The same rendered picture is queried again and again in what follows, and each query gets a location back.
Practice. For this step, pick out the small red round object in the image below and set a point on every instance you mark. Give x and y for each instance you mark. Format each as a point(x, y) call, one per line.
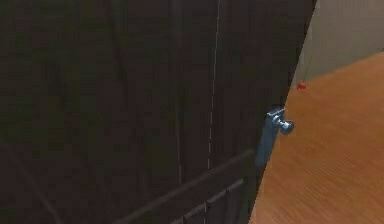
point(302, 85)

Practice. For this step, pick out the dark brown room door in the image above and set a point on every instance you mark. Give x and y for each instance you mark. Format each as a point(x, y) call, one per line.
point(133, 100)

